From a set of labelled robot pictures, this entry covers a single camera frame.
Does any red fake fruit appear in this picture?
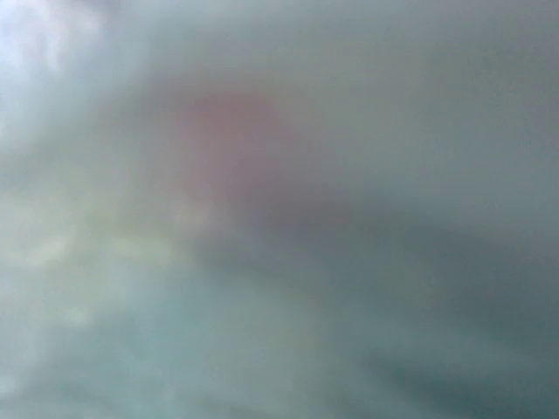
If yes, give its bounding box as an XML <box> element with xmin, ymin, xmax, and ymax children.
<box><xmin>172</xmin><ymin>91</ymin><xmax>304</xmax><ymax>203</ymax></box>

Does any light blue plastic bag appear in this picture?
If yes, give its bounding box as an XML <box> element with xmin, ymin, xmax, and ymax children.
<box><xmin>1</xmin><ymin>1</ymin><xmax>558</xmax><ymax>418</ymax></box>

